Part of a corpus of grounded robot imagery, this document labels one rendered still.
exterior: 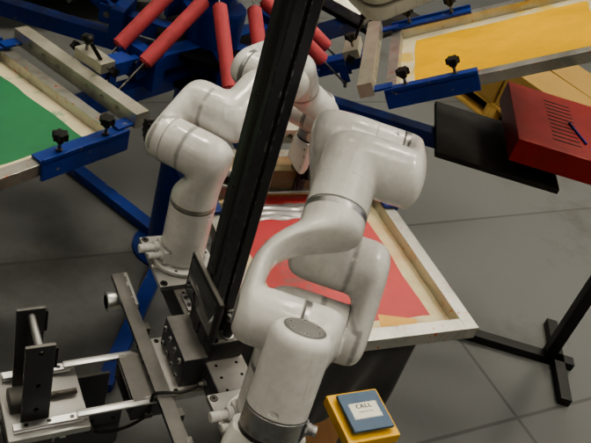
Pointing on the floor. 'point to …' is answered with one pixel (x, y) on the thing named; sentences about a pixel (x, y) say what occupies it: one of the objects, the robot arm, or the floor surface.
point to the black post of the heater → (555, 358)
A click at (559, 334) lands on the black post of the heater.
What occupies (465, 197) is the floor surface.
